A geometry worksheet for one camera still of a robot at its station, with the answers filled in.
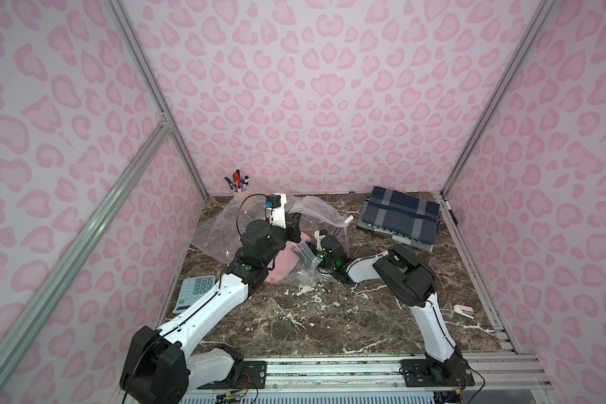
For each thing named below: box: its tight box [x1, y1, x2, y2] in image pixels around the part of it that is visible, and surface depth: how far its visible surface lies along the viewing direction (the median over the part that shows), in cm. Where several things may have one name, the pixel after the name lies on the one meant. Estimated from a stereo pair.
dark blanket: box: [361, 186, 442, 245], surface depth 105 cm
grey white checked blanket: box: [356, 217, 435, 253], surface depth 103 cm
